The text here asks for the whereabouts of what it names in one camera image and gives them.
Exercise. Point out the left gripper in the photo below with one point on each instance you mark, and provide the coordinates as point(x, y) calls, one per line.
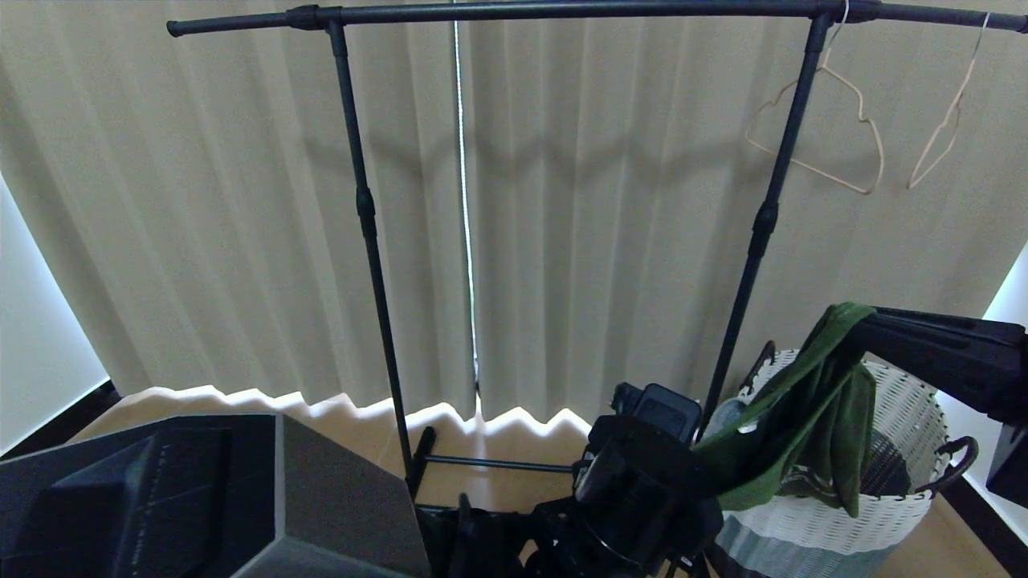
point(650, 498)

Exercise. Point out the green printed t-shirt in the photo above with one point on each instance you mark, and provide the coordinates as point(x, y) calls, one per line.
point(803, 401)

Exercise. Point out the black clothes rack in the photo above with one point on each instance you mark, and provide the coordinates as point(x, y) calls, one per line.
point(562, 10)

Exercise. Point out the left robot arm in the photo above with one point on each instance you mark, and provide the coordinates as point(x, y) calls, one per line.
point(337, 498)

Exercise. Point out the beige curtain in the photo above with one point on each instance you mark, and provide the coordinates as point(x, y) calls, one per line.
point(201, 201)

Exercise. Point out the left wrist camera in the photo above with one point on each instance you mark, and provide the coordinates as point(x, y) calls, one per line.
point(662, 413)

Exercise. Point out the pink clothes hanger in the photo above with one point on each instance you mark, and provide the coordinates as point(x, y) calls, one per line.
point(948, 128)
point(861, 116)

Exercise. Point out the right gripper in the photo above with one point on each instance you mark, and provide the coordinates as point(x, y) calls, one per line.
point(1010, 466)

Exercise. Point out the white laundry basket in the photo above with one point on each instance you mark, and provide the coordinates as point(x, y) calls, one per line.
point(819, 530)

